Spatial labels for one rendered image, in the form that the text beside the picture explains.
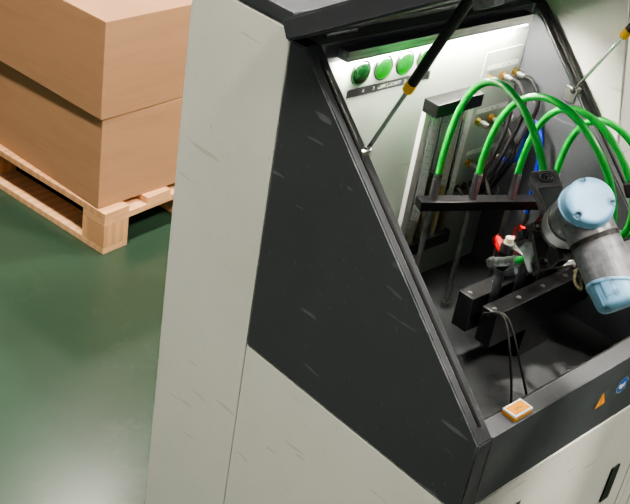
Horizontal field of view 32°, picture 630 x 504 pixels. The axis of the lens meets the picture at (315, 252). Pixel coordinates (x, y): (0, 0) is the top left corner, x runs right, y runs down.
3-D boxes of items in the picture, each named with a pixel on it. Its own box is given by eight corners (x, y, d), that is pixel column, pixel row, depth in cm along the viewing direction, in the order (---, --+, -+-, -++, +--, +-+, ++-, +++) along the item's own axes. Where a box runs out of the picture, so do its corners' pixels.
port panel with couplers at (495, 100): (465, 190, 242) (498, 58, 226) (454, 184, 243) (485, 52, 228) (502, 177, 250) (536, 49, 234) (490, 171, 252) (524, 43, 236)
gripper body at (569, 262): (529, 277, 183) (546, 260, 171) (520, 227, 185) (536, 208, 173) (574, 271, 183) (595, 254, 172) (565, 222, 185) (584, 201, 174)
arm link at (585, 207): (578, 237, 156) (555, 182, 158) (559, 255, 167) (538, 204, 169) (629, 219, 157) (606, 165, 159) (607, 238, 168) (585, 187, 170)
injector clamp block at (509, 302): (480, 376, 222) (497, 314, 214) (443, 350, 227) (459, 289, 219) (577, 324, 243) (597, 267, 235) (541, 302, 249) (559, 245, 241)
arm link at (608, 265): (675, 288, 161) (645, 219, 163) (623, 304, 155) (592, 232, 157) (638, 305, 167) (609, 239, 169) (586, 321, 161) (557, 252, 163)
